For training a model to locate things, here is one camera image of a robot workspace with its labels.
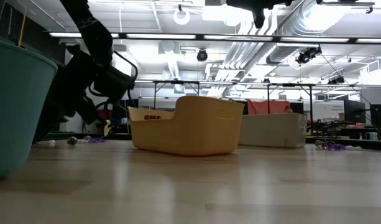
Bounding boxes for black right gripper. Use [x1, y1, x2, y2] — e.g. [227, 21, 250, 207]
[226, 0, 298, 29]

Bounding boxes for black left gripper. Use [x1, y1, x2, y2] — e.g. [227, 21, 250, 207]
[33, 49, 135, 144]

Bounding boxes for white plastic bin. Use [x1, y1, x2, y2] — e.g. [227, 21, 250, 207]
[238, 112, 308, 149]

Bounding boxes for green plastic bin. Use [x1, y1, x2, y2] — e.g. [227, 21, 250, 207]
[0, 37, 58, 180]

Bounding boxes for black ceiling spotlights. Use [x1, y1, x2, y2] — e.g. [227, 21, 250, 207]
[295, 45, 323, 65]

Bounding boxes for overhead light bar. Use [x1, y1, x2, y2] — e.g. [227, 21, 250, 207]
[48, 30, 381, 44]

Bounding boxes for orange cloth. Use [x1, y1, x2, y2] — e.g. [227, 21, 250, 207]
[246, 99, 292, 115]

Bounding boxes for orange plastic bin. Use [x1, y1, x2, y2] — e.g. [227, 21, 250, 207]
[127, 95, 246, 157]

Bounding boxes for white sign board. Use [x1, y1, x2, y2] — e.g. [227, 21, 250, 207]
[312, 100, 346, 122]

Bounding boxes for black monitor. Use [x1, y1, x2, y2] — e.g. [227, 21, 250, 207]
[369, 104, 381, 127]
[344, 99, 367, 124]

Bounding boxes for silver ventilation duct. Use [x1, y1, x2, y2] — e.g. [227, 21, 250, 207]
[266, 0, 349, 65]

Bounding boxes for white ring fixture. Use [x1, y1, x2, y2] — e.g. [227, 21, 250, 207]
[173, 7, 191, 26]

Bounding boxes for black hanging camera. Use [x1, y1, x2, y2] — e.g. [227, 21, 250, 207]
[196, 48, 209, 62]

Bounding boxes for yellow hanging cord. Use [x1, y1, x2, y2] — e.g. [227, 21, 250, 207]
[17, 0, 29, 48]

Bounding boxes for black overhead bracket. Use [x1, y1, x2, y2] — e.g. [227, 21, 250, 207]
[316, 0, 376, 15]

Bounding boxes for black aluminium table frame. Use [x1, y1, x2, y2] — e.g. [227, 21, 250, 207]
[33, 132, 381, 152]

